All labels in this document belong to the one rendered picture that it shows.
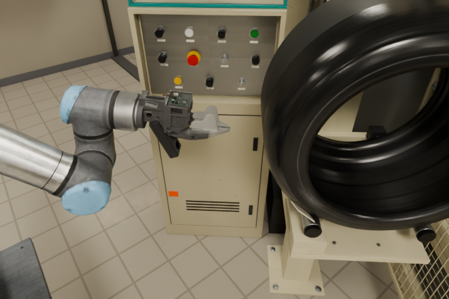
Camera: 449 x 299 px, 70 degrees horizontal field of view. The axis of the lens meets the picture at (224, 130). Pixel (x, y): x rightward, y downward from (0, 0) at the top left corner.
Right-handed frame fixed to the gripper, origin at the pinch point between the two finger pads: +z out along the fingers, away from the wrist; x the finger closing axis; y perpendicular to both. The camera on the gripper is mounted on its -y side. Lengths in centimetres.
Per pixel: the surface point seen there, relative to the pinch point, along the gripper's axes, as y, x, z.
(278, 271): -108, 31, 40
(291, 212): -24.4, -1.4, 22.1
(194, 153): -53, 51, -10
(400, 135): -5, 15, 51
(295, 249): -28.2, -10.6, 23.0
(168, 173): -67, 51, -22
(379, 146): -10, 15, 47
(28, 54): -112, 242, -202
